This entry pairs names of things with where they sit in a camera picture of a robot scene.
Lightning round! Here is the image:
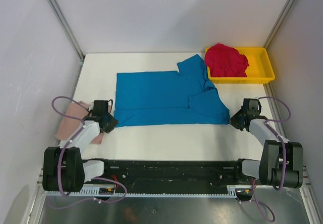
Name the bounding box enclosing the left aluminium frame post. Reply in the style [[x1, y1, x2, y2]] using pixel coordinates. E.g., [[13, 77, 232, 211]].
[[37, 0, 85, 61]]

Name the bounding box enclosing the red t shirt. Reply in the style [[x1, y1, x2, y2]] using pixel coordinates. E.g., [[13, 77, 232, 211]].
[[204, 43, 249, 77]]

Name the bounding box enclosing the right aluminium frame post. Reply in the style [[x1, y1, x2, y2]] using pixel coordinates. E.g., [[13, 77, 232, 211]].
[[263, 0, 298, 49]]

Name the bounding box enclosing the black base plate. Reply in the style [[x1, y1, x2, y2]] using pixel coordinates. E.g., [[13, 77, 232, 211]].
[[91, 159, 253, 201]]

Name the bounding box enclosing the aluminium frame post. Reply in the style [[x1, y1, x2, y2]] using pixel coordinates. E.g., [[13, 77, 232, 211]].
[[37, 0, 85, 61], [263, 0, 298, 49]]

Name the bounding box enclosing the yellow plastic tray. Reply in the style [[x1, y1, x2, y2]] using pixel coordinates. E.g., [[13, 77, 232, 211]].
[[207, 47, 275, 84]]

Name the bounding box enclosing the blue t shirt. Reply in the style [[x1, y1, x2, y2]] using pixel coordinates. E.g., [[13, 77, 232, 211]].
[[114, 54, 230, 127]]

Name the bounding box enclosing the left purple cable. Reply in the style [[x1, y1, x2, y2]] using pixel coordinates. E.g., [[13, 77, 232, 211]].
[[51, 96, 127, 209]]

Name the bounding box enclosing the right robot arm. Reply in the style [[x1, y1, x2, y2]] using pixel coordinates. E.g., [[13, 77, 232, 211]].
[[230, 96, 303, 190]]

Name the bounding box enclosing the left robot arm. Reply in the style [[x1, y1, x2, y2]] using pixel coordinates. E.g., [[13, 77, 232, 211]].
[[42, 99, 118, 196]]

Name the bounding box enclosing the folded pink t shirt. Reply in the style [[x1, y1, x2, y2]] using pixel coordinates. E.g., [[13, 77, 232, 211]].
[[56, 100, 104, 145]]

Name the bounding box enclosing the white cable duct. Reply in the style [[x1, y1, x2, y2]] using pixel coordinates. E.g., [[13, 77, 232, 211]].
[[44, 185, 238, 198]]

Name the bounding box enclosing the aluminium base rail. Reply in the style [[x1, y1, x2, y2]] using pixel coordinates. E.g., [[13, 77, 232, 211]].
[[36, 165, 310, 187]]

